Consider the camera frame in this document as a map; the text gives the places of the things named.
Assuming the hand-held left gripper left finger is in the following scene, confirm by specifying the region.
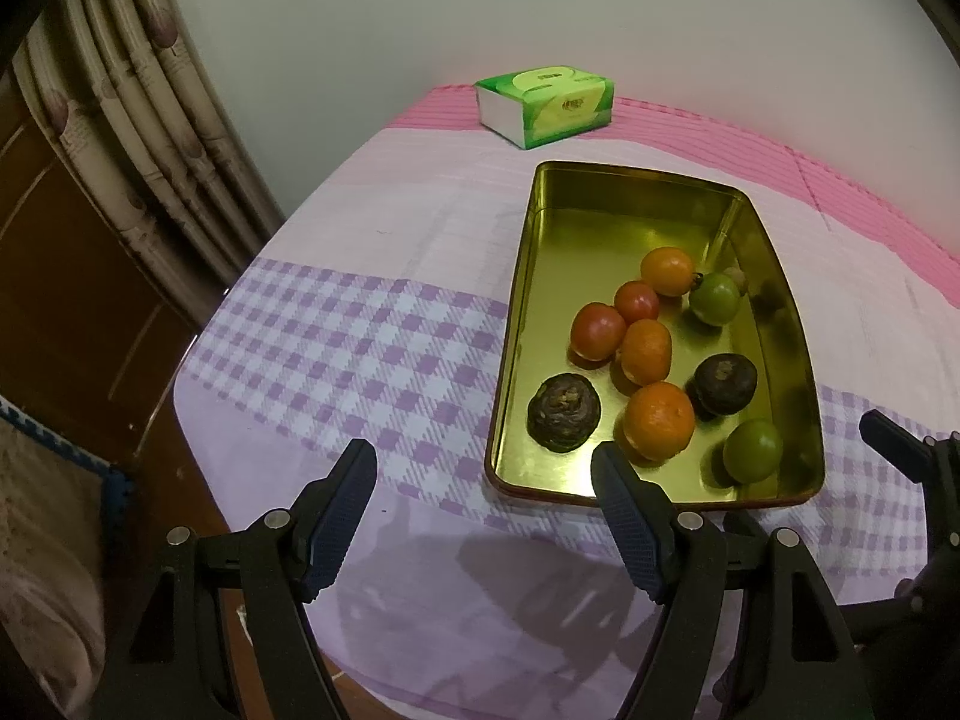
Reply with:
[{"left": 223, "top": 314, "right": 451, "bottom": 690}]
[{"left": 90, "top": 437, "right": 378, "bottom": 720}]

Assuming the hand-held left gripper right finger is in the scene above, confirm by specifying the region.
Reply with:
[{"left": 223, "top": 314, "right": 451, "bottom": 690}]
[{"left": 590, "top": 442, "right": 875, "bottom": 720}]

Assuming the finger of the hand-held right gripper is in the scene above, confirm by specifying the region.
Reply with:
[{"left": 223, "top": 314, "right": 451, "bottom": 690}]
[{"left": 859, "top": 409, "right": 935, "bottom": 482}]

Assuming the large orange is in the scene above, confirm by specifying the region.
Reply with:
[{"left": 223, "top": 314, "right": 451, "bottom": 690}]
[{"left": 622, "top": 382, "right": 697, "bottom": 462}]

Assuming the dark wrinkled passion fruit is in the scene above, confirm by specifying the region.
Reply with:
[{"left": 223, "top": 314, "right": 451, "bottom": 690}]
[
  {"left": 526, "top": 373, "right": 602, "bottom": 454},
  {"left": 691, "top": 353, "right": 758, "bottom": 419}
]

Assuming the green tomato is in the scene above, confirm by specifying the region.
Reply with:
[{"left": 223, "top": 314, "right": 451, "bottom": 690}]
[
  {"left": 723, "top": 420, "right": 785, "bottom": 483},
  {"left": 688, "top": 272, "right": 742, "bottom": 327}
]

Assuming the small orange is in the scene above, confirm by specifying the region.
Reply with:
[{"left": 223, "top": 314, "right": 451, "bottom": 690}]
[
  {"left": 619, "top": 319, "right": 673, "bottom": 385},
  {"left": 640, "top": 247, "right": 697, "bottom": 298}
]

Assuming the large red tomato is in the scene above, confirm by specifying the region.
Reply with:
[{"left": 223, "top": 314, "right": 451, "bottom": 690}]
[{"left": 570, "top": 302, "right": 628, "bottom": 359}]

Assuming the small red tomato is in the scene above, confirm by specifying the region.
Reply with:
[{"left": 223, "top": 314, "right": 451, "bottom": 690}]
[{"left": 613, "top": 280, "right": 662, "bottom": 324}]

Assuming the gold metal tray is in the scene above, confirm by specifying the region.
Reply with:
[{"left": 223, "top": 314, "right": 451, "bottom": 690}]
[{"left": 484, "top": 160, "right": 826, "bottom": 512}]

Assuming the purple checkered white cloth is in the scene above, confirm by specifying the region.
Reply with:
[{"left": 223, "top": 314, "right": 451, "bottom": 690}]
[{"left": 172, "top": 124, "right": 960, "bottom": 720}]

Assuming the pink foam mat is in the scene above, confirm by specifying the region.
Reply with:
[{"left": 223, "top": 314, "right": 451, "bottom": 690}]
[{"left": 390, "top": 84, "right": 960, "bottom": 278}]

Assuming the blue-edged floor mat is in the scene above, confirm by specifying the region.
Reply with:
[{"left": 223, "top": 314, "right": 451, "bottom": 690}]
[{"left": 0, "top": 394, "right": 140, "bottom": 720}]

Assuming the brown wooden cabinet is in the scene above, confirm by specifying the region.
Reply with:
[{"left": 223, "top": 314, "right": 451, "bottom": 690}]
[{"left": 0, "top": 90, "right": 226, "bottom": 533}]

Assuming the green tissue pack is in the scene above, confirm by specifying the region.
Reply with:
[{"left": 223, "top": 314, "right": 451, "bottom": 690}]
[{"left": 474, "top": 66, "right": 616, "bottom": 150}]

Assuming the beige patterned curtain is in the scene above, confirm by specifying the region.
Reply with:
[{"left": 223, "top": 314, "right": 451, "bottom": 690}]
[{"left": 15, "top": 0, "right": 286, "bottom": 331}]

